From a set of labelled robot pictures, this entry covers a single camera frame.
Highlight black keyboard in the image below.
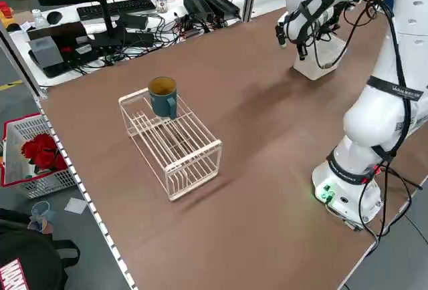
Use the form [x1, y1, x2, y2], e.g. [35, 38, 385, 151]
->
[76, 0, 157, 22]

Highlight red roses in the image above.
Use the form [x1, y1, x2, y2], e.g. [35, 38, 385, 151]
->
[20, 132, 70, 173]

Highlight black monitor stand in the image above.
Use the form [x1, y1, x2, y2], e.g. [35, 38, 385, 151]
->
[89, 0, 124, 47]

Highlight white card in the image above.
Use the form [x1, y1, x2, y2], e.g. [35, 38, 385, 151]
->
[64, 197, 88, 216]

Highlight clear plastic cup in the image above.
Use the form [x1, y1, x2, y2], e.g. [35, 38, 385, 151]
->
[27, 200, 57, 235]

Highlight black finned power supply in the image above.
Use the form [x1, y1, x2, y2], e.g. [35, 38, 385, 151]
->
[203, 0, 241, 19]
[183, 0, 215, 21]

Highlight aluminium table edge rail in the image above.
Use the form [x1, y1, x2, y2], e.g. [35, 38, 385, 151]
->
[34, 95, 138, 290]

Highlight white plastic preservation box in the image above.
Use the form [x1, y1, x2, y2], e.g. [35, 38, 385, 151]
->
[293, 37, 348, 82]

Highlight teal mug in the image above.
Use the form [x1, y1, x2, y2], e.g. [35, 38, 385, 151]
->
[148, 76, 179, 120]

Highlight black power adapter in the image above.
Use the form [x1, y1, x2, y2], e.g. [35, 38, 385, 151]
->
[117, 13, 150, 31]
[125, 31, 154, 49]

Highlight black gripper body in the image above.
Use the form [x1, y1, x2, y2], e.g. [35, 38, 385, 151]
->
[322, 7, 345, 37]

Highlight black backpack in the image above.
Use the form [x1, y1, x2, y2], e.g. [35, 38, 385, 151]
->
[0, 208, 82, 290]

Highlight cream wire rack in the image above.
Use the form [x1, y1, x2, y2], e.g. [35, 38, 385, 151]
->
[118, 88, 224, 202]

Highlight black mouse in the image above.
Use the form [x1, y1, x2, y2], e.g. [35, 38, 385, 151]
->
[46, 11, 64, 25]

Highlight red emergency button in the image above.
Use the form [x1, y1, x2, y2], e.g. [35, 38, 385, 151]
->
[0, 1, 15, 27]

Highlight red rimmed white basket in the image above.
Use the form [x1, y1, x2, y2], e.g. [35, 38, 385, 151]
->
[0, 112, 80, 200]

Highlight clear water bottle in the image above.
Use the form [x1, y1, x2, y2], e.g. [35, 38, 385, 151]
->
[31, 8, 46, 29]

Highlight black flat device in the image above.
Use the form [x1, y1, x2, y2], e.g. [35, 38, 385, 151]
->
[26, 21, 101, 79]

